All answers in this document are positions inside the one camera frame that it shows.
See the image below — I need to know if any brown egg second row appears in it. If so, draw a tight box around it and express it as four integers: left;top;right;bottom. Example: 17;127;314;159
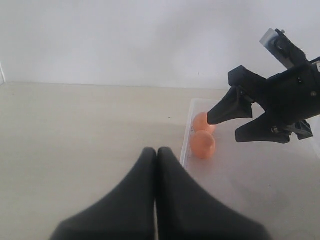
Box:
189;130;216;159

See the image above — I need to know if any brown egg back left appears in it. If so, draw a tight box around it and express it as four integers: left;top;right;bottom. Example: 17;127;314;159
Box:
192;112;216;134

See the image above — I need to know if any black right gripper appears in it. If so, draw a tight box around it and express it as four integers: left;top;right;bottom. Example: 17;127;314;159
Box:
207;62;320;144

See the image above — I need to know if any clear plastic tray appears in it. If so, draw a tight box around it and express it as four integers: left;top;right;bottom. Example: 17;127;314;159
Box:
180;99;320;240

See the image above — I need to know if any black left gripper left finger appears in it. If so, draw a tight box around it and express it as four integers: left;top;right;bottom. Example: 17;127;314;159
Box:
51;147;157;240

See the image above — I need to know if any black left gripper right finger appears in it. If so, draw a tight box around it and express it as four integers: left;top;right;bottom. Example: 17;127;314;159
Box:
155;147;271;240

